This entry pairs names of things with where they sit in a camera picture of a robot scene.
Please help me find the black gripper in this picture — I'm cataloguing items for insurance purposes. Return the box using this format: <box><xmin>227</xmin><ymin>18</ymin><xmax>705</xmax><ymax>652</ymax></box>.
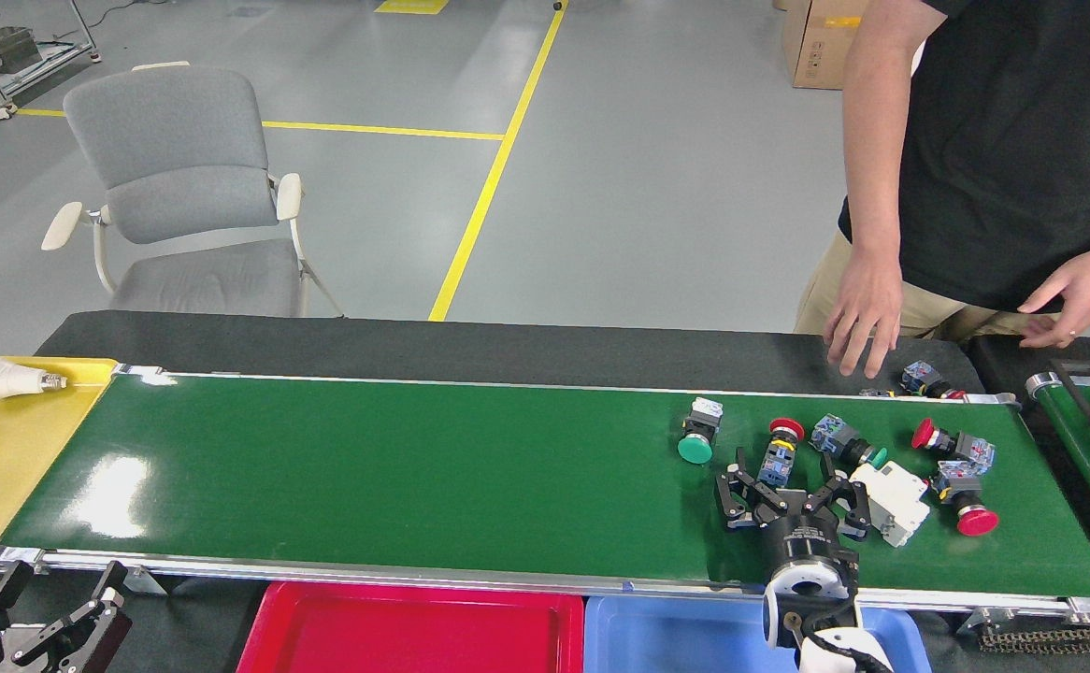
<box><xmin>715</xmin><ymin>447</ymin><xmax>873</xmax><ymax>573</ymax></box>

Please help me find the red button switch yellow tag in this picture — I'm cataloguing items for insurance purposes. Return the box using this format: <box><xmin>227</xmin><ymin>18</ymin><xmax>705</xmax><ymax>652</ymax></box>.
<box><xmin>757</xmin><ymin>417</ymin><xmax>806</xmax><ymax>488</ymax></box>

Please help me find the green push button switch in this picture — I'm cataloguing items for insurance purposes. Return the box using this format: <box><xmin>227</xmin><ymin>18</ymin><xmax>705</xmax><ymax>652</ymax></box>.
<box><xmin>810</xmin><ymin>414</ymin><xmax>890</xmax><ymax>470</ymax></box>
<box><xmin>678</xmin><ymin>396</ymin><xmax>724</xmax><ymax>465</ymax></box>

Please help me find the yellow plastic tray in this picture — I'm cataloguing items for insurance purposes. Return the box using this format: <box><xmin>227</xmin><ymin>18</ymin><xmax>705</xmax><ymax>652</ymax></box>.
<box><xmin>0</xmin><ymin>355</ymin><xmax>121</xmax><ymax>588</ymax></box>

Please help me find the blue plastic tray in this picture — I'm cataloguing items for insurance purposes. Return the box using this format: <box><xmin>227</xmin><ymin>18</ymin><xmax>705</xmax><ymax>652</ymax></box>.
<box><xmin>584</xmin><ymin>594</ymin><xmax>934</xmax><ymax>673</ymax></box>

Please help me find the red plastic tray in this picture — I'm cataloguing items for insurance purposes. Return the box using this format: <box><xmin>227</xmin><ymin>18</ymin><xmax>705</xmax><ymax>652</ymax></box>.
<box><xmin>237</xmin><ymin>581</ymin><xmax>586</xmax><ymax>673</ymax></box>

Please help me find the person's right hand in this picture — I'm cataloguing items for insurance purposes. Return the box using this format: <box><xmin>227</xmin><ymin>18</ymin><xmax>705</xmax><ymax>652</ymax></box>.
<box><xmin>822</xmin><ymin>252</ymin><xmax>905</xmax><ymax>379</ymax></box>

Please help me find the white circuit breaker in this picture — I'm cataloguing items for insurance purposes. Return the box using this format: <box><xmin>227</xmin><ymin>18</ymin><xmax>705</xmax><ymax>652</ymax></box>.
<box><xmin>849</xmin><ymin>460</ymin><xmax>932</xmax><ymax>549</ymax></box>

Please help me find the person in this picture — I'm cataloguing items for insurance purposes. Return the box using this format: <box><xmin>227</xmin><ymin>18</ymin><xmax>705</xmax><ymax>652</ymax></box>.
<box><xmin>793</xmin><ymin>0</ymin><xmax>1090</xmax><ymax>379</ymax></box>

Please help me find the brown cardboard box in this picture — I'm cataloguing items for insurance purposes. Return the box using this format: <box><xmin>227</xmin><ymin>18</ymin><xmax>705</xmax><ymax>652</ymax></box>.
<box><xmin>782</xmin><ymin>0</ymin><xmax>873</xmax><ymax>91</ymax></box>

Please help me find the grey office chair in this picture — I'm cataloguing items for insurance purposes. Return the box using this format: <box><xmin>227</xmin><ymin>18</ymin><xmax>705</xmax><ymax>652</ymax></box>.
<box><xmin>40</xmin><ymin>61</ymin><xmax>345</xmax><ymax>319</ymax></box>

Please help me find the grey metal box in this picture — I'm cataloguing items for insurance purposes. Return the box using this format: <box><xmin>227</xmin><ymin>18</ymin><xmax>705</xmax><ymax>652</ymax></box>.
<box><xmin>0</xmin><ymin>26</ymin><xmax>43</xmax><ymax>76</ymax></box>

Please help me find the black knob switch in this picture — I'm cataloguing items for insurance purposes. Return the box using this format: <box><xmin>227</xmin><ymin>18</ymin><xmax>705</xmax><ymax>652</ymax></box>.
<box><xmin>900</xmin><ymin>361</ymin><xmax>968</xmax><ymax>402</ymax></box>

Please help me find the red mushroom button switch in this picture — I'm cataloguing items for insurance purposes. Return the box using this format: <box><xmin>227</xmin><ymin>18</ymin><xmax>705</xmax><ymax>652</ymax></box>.
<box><xmin>911</xmin><ymin>417</ymin><xmax>996</xmax><ymax>474</ymax></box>
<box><xmin>934</xmin><ymin>460</ymin><xmax>1000</xmax><ymax>538</ymax></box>

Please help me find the conveyor drive chain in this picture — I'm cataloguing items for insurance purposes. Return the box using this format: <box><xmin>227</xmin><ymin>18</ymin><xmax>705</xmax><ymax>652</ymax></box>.
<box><xmin>975</xmin><ymin>622</ymin><xmax>1090</xmax><ymax>655</ymax></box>

